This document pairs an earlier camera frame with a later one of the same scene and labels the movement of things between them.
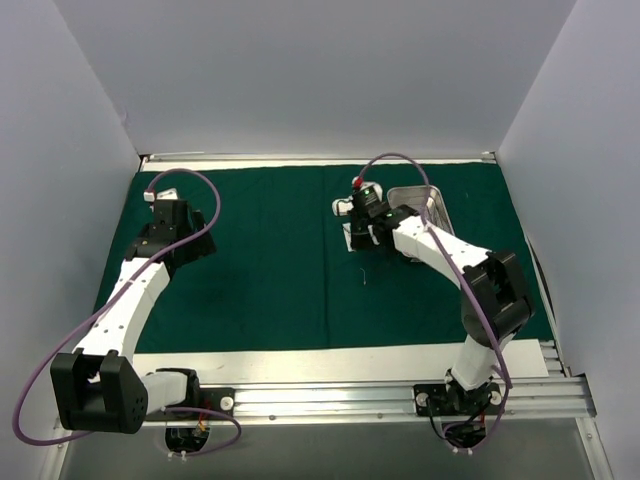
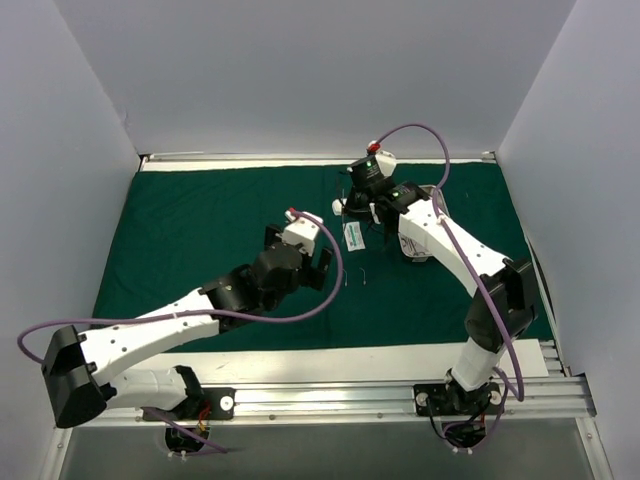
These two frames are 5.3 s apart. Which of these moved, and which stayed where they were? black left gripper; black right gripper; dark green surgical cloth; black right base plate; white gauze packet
Moved: black left gripper; black right gripper
Stayed: black right base plate; white gauze packet; dark green surgical cloth
